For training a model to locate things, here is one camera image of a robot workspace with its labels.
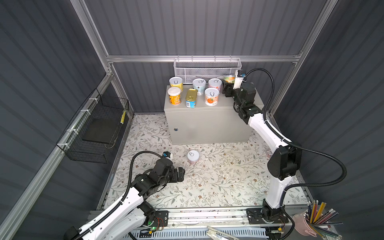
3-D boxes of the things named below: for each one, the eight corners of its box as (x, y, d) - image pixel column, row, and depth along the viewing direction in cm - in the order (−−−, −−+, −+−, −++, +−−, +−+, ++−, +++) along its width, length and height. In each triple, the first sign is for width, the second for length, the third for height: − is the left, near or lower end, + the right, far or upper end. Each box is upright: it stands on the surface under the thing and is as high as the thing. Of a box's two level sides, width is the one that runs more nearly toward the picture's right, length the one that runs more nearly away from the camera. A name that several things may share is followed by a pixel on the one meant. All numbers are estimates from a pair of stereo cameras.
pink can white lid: (187, 165, 94) (187, 160, 90) (187, 155, 99) (187, 150, 94) (199, 164, 94) (199, 160, 90) (199, 154, 99) (199, 150, 94)
